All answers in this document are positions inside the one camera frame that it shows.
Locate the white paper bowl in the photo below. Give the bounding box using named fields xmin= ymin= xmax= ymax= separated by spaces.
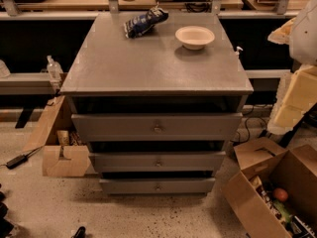
xmin=175 ymin=26 xmax=215 ymax=51

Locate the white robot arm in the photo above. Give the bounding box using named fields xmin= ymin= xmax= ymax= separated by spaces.
xmin=267 ymin=0 xmax=317 ymax=135

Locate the cardboard box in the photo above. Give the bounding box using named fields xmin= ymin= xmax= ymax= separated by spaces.
xmin=222 ymin=137 xmax=317 ymax=238
xmin=24 ymin=96 xmax=91 ymax=178

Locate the black object floor bottom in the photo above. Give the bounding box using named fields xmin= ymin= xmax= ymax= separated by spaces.
xmin=71 ymin=226 xmax=86 ymax=238

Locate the cardboard box right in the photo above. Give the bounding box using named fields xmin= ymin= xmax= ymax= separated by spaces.
xmin=222 ymin=137 xmax=317 ymax=238

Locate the green snack packet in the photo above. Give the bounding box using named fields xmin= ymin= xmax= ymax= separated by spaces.
xmin=273 ymin=200 xmax=292 ymax=223

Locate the cardboard box left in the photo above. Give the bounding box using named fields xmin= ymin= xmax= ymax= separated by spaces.
xmin=24 ymin=96 xmax=91 ymax=178

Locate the grey middle drawer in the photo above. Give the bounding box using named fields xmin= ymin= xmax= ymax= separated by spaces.
xmin=89 ymin=151 xmax=225 ymax=173

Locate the black coiled cable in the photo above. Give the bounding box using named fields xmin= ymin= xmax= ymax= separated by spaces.
xmin=183 ymin=1 xmax=212 ymax=14

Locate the grey drawer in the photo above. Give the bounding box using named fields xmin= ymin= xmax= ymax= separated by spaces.
xmin=71 ymin=113 xmax=242 ymax=142
xmin=99 ymin=178 xmax=216 ymax=194
xmin=89 ymin=151 xmax=225 ymax=173

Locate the grey drawer cabinet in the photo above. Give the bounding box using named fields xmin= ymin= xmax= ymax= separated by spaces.
xmin=59 ymin=11 xmax=255 ymax=196

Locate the grey bottom drawer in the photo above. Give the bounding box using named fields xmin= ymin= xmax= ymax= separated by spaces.
xmin=99 ymin=178 xmax=216 ymax=194

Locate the red apple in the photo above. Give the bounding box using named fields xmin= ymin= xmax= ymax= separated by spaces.
xmin=272 ymin=187 xmax=288 ymax=202

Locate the small pump bottle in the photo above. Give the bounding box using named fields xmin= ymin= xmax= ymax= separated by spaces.
xmin=235 ymin=46 xmax=244 ymax=57

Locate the grey top drawer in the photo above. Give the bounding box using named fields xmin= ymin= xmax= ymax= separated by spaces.
xmin=71 ymin=113 xmax=242 ymax=142

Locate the black power adapter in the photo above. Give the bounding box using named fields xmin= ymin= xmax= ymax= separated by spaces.
xmin=6 ymin=155 xmax=28 ymax=170

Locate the clear plastic bottle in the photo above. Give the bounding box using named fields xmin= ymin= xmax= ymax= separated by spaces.
xmin=47 ymin=56 xmax=63 ymax=80

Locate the blue chip bag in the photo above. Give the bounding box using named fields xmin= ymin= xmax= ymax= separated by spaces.
xmin=124 ymin=6 xmax=169 ymax=39

